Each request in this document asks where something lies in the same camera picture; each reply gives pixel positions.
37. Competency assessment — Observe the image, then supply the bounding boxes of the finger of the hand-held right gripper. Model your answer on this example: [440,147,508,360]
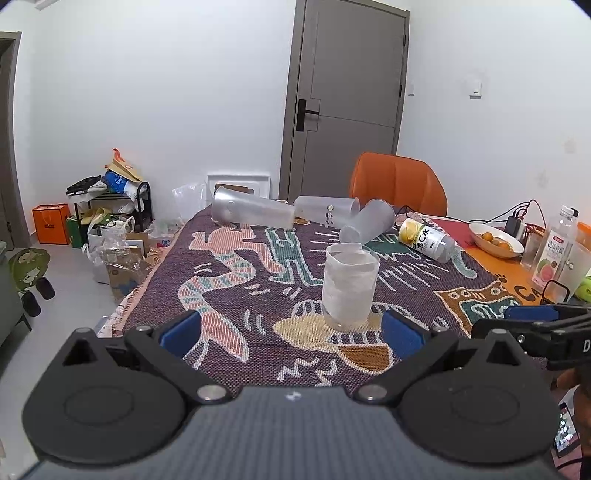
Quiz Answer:
[471,318,548,356]
[504,304,591,325]

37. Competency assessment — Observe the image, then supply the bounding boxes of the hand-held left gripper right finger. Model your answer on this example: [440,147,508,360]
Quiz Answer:
[353,309,527,407]

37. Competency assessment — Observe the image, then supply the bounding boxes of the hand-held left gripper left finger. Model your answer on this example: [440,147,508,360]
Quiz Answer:
[61,309,230,406]

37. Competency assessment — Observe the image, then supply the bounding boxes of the short frosted plastic cup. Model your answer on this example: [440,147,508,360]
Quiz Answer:
[322,243,380,331]

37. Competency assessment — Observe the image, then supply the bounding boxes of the tapered frosted plastic cup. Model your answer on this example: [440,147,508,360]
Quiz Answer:
[339,199,397,246]

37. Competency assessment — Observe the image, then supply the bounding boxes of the tall frosted plastic cup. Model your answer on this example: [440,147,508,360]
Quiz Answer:
[211,185,297,230]

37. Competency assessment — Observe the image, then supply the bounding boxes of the frosted cup with dot print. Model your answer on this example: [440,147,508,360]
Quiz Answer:
[294,196,361,230]

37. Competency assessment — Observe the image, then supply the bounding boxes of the pink label drink bottle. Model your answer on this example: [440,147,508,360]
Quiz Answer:
[530,205,581,289]

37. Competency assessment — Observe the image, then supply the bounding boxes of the clear drinking glass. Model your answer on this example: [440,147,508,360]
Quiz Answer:
[521,230,546,269]

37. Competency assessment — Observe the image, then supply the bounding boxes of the translucent plastic container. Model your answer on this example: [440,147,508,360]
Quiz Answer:
[553,241,591,302]

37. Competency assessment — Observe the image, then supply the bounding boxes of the small oranges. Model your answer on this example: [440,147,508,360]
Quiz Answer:
[478,231,517,253]

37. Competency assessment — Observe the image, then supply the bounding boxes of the cardboard box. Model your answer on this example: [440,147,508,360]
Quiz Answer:
[105,247,149,304]

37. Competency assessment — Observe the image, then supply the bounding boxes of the smartphone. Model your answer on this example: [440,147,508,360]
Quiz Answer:
[553,402,581,459]

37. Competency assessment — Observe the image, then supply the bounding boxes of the white bowl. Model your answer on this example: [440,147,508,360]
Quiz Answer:
[468,222,525,258]

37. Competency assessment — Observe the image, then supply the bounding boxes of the printed blanket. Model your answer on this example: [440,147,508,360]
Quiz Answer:
[94,202,523,398]

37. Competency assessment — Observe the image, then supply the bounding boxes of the yellow label drink bottle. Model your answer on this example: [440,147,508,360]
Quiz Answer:
[398,217,463,264]

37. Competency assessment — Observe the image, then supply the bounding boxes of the white tote bag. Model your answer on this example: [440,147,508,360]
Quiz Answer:
[82,216,136,285]

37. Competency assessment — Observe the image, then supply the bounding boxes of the black shelf rack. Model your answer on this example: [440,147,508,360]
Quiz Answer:
[68,181,153,234]

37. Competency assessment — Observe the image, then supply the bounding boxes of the clear plastic bag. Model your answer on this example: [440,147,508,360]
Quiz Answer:
[172,181,208,217]

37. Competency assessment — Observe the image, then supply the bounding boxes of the orange chair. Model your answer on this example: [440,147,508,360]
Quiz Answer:
[348,152,448,217]

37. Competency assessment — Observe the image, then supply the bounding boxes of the green plush toy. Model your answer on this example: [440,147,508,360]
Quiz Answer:
[8,247,57,318]

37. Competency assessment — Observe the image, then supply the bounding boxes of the orange shopping bag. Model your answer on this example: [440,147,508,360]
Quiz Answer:
[31,202,72,245]

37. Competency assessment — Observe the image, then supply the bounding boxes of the brown paper bag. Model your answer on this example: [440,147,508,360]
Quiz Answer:
[104,148,145,184]

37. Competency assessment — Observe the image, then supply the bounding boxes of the grey door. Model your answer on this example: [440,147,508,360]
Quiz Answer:
[278,0,411,202]

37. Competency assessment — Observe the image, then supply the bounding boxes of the red and black cables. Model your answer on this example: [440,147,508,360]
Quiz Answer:
[396,199,559,230]

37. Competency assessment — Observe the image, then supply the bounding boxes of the white picture frame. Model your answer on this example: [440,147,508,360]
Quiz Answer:
[206,172,271,200]

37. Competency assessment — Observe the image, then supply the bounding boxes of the black door handle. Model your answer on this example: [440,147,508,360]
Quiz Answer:
[296,98,321,132]

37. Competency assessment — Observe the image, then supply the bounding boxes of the grey door frame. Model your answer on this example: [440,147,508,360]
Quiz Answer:
[0,31,31,251]

